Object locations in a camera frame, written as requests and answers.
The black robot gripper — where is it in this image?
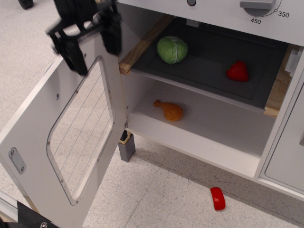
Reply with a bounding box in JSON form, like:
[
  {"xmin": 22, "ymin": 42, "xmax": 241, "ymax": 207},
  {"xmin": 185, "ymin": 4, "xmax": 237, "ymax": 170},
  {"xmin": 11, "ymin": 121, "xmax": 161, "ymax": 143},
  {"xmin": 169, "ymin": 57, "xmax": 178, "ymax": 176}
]
[{"xmin": 47, "ymin": 0, "xmax": 122, "ymax": 76}]

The white toy oven door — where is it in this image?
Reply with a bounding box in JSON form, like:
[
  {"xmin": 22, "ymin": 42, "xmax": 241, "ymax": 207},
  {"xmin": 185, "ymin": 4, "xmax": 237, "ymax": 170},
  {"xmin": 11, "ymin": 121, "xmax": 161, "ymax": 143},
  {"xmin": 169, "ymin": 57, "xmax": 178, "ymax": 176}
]
[{"xmin": 0, "ymin": 32, "xmax": 126, "ymax": 228}]

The black caster wheel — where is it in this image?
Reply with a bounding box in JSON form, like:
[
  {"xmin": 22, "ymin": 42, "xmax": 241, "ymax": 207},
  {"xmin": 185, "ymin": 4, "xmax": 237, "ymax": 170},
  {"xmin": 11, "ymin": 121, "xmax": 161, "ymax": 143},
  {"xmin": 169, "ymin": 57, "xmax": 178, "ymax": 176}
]
[{"xmin": 18, "ymin": 0, "xmax": 34, "ymax": 10}]

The green toy cabbage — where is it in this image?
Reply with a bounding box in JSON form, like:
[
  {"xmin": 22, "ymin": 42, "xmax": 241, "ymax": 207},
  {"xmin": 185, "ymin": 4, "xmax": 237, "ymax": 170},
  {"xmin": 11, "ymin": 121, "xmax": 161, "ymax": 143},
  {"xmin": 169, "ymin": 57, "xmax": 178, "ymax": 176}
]
[{"xmin": 157, "ymin": 36, "xmax": 188, "ymax": 65}]

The black tape strip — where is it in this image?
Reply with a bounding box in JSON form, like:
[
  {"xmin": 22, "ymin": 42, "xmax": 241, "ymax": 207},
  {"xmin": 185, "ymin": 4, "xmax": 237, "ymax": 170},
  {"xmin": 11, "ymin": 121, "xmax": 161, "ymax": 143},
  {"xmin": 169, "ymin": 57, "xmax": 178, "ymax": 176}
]
[{"xmin": 120, "ymin": 130, "xmax": 128, "ymax": 142}]

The orange toy chicken drumstick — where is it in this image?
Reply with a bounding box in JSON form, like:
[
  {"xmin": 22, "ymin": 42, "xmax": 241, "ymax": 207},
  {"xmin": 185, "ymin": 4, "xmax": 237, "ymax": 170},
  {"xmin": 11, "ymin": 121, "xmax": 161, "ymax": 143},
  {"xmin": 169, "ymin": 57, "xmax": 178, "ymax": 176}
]
[{"xmin": 153, "ymin": 100, "xmax": 183, "ymax": 122}]

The red toy strawberry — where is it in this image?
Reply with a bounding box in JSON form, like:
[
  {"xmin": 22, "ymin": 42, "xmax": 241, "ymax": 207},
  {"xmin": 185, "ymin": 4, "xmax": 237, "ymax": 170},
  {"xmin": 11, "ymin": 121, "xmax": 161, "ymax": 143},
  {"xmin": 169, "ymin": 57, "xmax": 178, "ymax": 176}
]
[{"xmin": 226, "ymin": 60, "xmax": 249, "ymax": 82}]

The grey temperature dial knob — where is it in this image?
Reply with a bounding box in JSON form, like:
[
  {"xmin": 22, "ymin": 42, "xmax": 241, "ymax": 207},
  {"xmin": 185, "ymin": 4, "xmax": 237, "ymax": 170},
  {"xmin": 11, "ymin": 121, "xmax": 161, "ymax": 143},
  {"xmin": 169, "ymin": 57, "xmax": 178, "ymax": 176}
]
[{"xmin": 239, "ymin": 0, "xmax": 276, "ymax": 17}]

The white toy kitchen cabinet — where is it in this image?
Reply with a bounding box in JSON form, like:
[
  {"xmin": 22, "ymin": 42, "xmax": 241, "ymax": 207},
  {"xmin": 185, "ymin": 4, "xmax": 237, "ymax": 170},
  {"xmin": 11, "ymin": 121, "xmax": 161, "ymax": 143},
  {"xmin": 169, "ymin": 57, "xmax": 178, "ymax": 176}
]
[{"xmin": 105, "ymin": 0, "xmax": 304, "ymax": 200}]

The red plastic toy piece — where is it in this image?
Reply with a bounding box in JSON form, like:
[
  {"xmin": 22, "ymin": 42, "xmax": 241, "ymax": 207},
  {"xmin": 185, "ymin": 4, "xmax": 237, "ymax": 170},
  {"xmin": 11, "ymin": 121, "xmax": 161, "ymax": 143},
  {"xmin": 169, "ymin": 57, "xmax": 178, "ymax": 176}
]
[{"xmin": 210, "ymin": 187, "xmax": 226, "ymax": 211}]

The white right cabinet door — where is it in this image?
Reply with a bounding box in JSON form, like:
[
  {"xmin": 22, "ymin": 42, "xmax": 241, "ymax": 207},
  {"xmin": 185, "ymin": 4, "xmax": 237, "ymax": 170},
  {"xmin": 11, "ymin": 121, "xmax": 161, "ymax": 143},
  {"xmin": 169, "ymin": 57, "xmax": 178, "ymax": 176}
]
[{"xmin": 260, "ymin": 75, "xmax": 304, "ymax": 194}]

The light wooden corner post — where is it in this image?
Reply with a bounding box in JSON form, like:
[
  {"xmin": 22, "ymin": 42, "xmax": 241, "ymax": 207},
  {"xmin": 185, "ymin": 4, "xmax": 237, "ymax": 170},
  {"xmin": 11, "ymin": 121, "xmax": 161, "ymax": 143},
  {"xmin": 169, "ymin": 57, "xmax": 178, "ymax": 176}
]
[{"xmin": 119, "ymin": 131, "xmax": 132, "ymax": 145}]

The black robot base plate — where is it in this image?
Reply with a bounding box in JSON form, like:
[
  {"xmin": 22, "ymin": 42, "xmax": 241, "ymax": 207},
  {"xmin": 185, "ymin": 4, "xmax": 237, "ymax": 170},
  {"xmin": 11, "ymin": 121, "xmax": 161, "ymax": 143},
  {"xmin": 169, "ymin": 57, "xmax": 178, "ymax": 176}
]
[{"xmin": 17, "ymin": 201, "xmax": 58, "ymax": 228}]

